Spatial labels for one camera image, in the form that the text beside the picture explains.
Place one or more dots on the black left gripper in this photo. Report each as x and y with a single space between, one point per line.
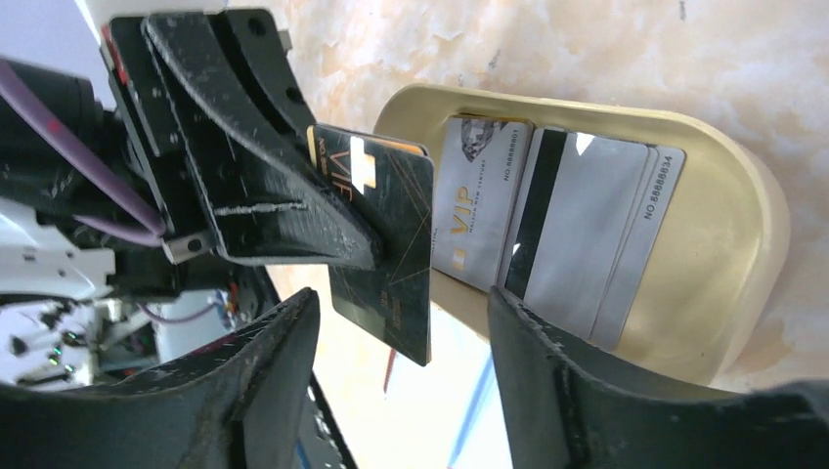
243 122

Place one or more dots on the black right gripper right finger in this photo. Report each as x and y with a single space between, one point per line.
568 404

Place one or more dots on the silver numbered card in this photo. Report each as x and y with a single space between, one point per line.
649 209

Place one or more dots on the beige oval tray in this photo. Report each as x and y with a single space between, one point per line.
719 251

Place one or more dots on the silver magnetic stripe card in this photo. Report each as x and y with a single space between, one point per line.
571 215

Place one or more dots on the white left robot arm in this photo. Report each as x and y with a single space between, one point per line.
70 203

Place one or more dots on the silver VIP card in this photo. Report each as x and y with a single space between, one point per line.
480 171

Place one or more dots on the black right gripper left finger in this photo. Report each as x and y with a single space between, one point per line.
236 403

